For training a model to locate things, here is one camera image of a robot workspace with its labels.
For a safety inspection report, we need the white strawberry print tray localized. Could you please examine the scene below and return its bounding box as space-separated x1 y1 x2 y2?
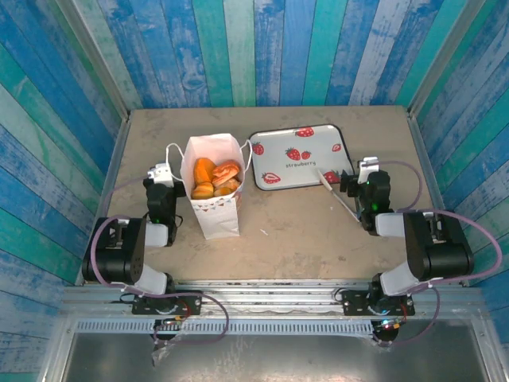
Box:
248 124 355 192

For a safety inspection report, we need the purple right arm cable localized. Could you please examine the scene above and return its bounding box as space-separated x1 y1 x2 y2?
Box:
371 160 504 348

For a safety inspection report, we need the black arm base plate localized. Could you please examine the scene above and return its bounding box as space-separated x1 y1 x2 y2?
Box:
341 290 416 318
132 291 203 316

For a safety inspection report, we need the aluminium table side rail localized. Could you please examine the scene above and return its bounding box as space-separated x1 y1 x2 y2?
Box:
407 111 470 287
75 117 132 286

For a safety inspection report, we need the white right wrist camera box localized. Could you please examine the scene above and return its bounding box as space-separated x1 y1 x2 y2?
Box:
356 157 381 184

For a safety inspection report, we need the white paper bag animal print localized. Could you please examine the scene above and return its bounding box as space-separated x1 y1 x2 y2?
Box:
165 133 255 240

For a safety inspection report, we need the orange brown fake croissant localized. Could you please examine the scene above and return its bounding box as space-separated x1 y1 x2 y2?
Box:
193 157 218 186

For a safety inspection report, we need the grey metal panel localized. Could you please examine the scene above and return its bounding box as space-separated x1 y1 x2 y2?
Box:
59 333 492 382

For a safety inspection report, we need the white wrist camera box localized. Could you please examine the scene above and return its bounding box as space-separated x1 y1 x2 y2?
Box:
356 157 381 184
146 162 174 188

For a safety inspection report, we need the grey slotted cable duct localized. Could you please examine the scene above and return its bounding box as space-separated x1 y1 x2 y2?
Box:
74 320 377 336

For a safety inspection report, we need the aluminium corner post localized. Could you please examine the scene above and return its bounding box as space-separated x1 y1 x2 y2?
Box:
53 0 132 123
407 0 489 116

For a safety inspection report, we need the aluminium mounting rail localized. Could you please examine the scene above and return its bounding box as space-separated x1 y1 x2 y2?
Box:
59 279 486 318

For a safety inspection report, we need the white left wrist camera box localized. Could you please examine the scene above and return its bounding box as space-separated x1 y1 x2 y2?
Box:
146 162 174 188

